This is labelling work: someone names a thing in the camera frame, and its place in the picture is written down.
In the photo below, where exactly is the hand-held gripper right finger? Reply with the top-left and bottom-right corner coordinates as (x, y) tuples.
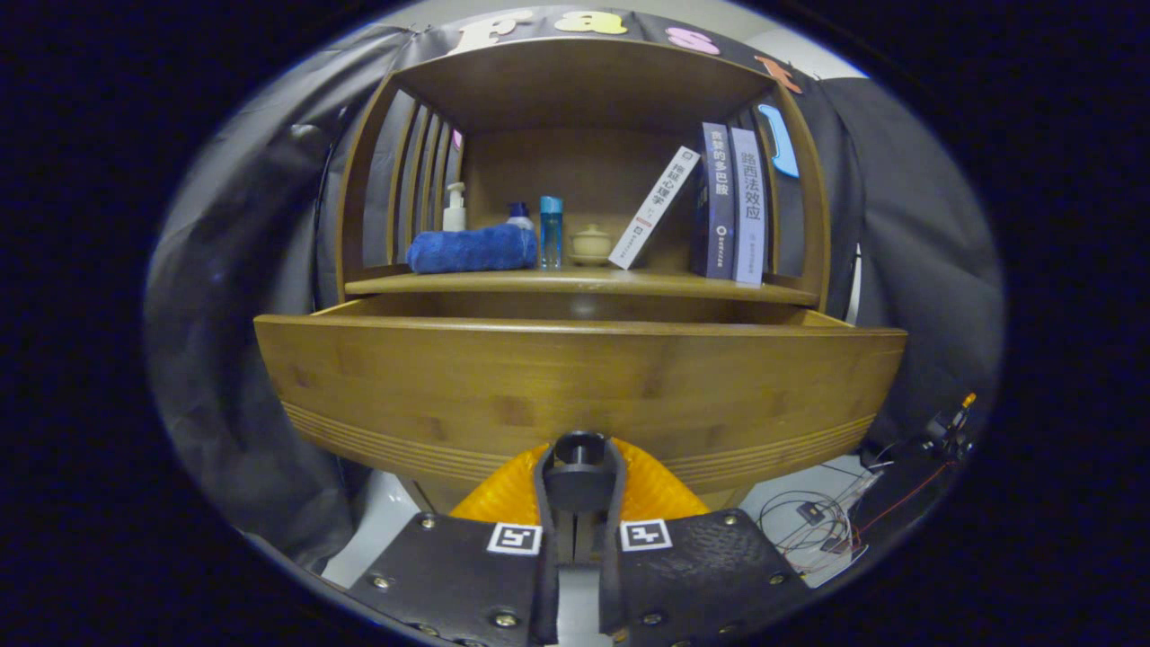
(597, 438), (814, 647)

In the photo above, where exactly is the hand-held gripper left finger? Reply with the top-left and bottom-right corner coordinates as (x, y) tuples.
(346, 438), (562, 647)

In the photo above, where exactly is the wooden cabinet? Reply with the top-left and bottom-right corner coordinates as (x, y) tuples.
(254, 36), (908, 518)

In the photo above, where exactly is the dark blue book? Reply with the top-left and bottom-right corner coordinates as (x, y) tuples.
(690, 122), (736, 279)

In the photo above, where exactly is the wooden drawer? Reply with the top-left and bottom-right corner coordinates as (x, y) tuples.
(254, 292), (908, 518)

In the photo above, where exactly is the black backdrop cloth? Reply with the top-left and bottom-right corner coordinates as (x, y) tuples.
(144, 9), (1005, 576)

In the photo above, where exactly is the tangle of thin cables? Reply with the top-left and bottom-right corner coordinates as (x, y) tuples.
(757, 458), (953, 576)

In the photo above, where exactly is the wooden countertop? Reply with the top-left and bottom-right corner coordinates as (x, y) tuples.
(344, 266), (820, 306)

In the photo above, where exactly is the clear blue bottle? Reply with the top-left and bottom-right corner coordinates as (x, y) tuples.
(539, 196), (564, 270)

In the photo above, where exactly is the lidded ceramic tea cup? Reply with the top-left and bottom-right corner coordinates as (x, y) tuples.
(569, 224), (616, 267)

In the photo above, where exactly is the blue folded towel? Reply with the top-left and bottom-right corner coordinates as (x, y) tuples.
(406, 223), (538, 274)

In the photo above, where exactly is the black stand with orange tip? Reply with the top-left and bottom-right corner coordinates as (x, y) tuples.
(924, 391), (978, 459)

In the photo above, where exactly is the white book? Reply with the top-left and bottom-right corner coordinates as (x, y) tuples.
(608, 146), (701, 270)

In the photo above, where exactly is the light purple book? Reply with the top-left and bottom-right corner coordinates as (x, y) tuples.
(730, 127), (767, 287)

